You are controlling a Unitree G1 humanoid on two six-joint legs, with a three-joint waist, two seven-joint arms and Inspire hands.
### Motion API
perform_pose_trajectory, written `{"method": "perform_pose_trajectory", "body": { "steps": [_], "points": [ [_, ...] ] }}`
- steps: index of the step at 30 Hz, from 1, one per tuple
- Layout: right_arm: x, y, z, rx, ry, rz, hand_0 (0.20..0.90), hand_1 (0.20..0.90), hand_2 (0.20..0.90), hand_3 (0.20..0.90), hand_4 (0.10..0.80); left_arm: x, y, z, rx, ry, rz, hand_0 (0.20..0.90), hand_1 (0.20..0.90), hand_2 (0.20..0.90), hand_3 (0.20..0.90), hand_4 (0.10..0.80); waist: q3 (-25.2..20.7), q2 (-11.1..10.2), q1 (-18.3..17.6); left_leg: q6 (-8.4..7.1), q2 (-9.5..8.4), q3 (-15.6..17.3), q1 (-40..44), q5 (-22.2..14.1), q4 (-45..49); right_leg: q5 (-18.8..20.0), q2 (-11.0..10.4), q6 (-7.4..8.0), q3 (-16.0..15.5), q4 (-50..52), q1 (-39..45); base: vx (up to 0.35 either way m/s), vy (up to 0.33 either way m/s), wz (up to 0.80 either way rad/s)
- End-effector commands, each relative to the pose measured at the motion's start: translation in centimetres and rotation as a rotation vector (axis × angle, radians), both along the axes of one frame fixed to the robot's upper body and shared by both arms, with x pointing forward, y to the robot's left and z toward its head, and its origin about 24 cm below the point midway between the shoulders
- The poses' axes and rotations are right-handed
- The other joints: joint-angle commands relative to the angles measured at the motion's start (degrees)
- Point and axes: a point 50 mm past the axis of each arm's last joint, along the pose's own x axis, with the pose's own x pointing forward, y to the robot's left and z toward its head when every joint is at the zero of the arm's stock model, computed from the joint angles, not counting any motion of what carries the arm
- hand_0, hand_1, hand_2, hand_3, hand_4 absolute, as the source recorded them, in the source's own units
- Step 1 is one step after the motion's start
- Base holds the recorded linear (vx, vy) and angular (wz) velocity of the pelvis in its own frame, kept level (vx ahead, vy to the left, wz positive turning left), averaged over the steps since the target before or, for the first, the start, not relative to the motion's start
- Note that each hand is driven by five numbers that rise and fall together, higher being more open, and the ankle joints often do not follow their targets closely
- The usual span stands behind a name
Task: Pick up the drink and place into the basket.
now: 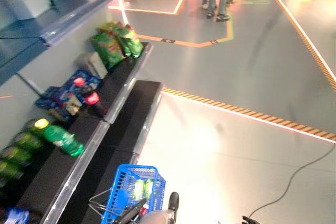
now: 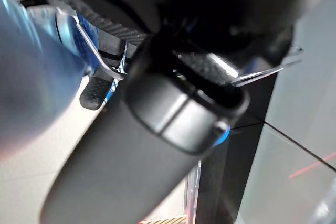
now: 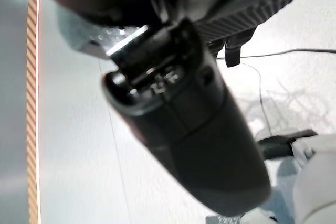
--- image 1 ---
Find cola bottle red label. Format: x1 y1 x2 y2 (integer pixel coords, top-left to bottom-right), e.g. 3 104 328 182
72 77 108 118

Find black floor cable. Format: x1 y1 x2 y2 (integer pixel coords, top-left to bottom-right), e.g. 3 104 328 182
248 144 336 217

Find grey shelf board clear rail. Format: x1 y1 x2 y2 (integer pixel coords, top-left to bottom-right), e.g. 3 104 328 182
0 0 141 49

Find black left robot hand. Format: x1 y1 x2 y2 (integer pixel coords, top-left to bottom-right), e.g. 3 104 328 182
118 198 148 224

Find grey robot body and legs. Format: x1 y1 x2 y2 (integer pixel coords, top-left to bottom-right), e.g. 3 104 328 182
143 191 181 224

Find cola bottle blue label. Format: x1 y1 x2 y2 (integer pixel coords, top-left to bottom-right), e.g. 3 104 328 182
4 207 31 224

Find grey metal shelf upright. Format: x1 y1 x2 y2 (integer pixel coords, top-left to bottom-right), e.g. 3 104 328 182
16 73 45 96

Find green soda bottle yellow cap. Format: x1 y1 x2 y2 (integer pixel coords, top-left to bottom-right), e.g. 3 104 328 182
34 118 85 157

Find blue plastic shopping basket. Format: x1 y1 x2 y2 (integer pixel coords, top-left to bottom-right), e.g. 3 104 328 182
88 163 166 224

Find grey white carton box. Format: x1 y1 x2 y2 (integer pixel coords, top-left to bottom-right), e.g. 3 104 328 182
76 51 109 79

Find dark grey metal shelf board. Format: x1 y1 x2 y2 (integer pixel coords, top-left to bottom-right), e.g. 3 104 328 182
0 39 50 87

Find black deep shelf board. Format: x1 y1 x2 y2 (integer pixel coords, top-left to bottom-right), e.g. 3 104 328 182
56 147 140 224
104 79 164 156

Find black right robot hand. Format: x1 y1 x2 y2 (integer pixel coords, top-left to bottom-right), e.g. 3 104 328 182
241 215 265 224

